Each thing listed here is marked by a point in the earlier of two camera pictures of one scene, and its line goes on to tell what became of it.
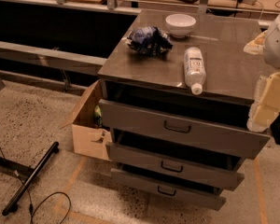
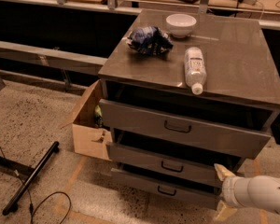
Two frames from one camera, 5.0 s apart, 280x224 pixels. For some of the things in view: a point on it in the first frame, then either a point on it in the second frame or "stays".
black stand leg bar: (12, 205) stays
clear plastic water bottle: (194, 70) stays
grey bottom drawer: (170, 189) stays
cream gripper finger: (257, 46) to (223, 212)
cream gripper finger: (251, 124) to (223, 172)
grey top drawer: (183, 129) stays
